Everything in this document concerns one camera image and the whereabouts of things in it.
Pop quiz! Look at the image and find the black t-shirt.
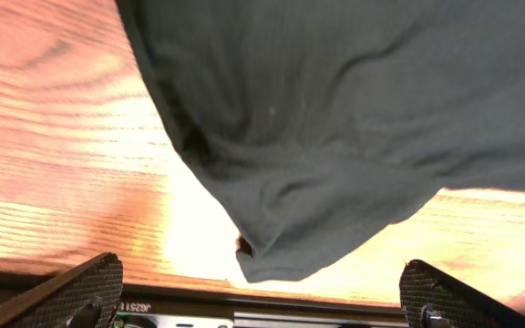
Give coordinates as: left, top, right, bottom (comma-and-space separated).
118, 0, 525, 282

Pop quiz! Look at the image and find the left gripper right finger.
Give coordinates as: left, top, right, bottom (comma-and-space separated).
399, 260, 525, 328

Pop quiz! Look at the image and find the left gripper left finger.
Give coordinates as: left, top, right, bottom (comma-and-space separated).
0, 252, 123, 328

